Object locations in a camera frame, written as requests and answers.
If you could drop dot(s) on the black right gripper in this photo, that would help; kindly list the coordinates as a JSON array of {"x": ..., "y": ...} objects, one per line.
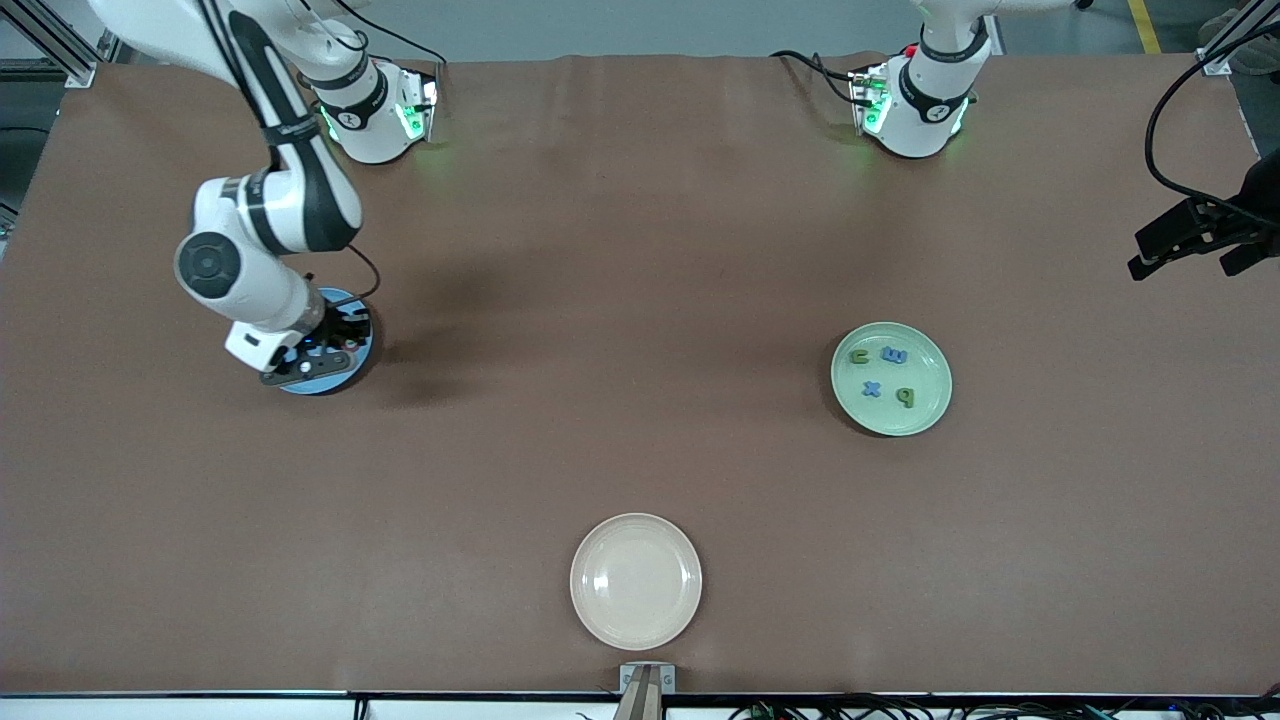
[{"x": 343, "y": 328}]

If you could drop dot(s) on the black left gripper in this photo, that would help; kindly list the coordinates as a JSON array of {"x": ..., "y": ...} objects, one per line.
[{"x": 1262, "y": 198}]

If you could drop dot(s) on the blue letter m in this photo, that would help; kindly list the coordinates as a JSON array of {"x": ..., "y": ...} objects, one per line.
[{"x": 893, "y": 355}]

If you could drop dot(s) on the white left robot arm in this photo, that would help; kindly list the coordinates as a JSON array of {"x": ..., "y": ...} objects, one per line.
[{"x": 925, "y": 100}]

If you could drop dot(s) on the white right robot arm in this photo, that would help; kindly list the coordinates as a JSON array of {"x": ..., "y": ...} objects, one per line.
[{"x": 270, "y": 300}]

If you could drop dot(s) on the blue plate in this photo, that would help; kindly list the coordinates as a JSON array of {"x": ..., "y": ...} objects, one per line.
[{"x": 335, "y": 385}]

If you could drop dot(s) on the green plate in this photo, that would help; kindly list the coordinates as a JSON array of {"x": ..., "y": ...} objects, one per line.
[{"x": 900, "y": 415}]

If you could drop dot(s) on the beige plate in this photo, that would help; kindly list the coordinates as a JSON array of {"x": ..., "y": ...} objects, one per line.
[{"x": 636, "y": 585}]

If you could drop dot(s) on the brown table mat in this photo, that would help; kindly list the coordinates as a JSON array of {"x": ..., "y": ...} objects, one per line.
[{"x": 600, "y": 470}]

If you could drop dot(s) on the aluminium frame profile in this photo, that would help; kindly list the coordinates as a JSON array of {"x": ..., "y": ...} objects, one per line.
[
  {"x": 75, "y": 72},
  {"x": 1215, "y": 60}
]

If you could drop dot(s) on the white table edge rail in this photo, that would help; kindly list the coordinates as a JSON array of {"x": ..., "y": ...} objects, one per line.
[{"x": 200, "y": 710}]

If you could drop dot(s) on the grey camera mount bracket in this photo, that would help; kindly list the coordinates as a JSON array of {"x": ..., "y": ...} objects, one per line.
[{"x": 627, "y": 680}]

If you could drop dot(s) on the tan camera post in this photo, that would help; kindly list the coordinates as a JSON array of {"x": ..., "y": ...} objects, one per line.
[{"x": 642, "y": 700}]

